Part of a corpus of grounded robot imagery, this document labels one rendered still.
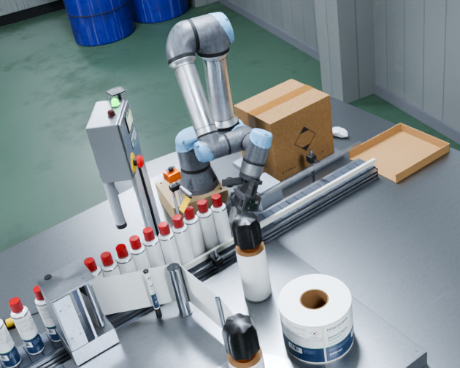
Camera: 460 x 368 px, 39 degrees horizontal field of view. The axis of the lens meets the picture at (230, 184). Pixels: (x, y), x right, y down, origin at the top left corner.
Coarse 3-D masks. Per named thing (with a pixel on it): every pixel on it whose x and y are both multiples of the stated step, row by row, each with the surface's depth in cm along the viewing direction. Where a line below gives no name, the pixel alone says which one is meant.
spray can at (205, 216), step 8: (200, 200) 212; (200, 208) 211; (208, 208) 213; (200, 216) 212; (208, 216) 212; (200, 224) 214; (208, 224) 214; (208, 232) 215; (208, 240) 217; (216, 240) 219; (208, 248) 219
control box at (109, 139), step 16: (96, 112) 189; (96, 128) 181; (112, 128) 181; (96, 144) 184; (112, 144) 184; (128, 144) 188; (96, 160) 187; (112, 160) 187; (128, 160) 188; (112, 176) 190; (128, 176) 190
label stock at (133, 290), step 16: (160, 272) 192; (96, 288) 192; (112, 288) 193; (128, 288) 194; (144, 288) 194; (160, 288) 195; (192, 288) 190; (208, 288) 180; (112, 304) 197; (128, 304) 197; (144, 304) 198; (208, 304) 186; (96, 320) 190; (224, 320) 181
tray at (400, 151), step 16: (400, 128) 276; (368, 144) 268; (384, 144) 270; (400, 144) 268; (416, 144) 266; (432, 144) 264; (448, 144) 256; (352, 160) 264; (368, 160) 262; (384, 160) 260; (400, 160) 258; (416, 160) 256; (432, 160) 254; (384, 176) 251; (400, 176) 246
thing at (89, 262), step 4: (84, 260) 196; (88, 260) 195; (92, 260) 195; (88, 264) 194; (92, 264) 195; (88, 268) 195; (92, 268) 195; (96, 268) 197; (100, 268) 198; (92, 272) 196; (96, 272) 196; (100, 272) 197; (96, 276) 196; (100, 276) 197
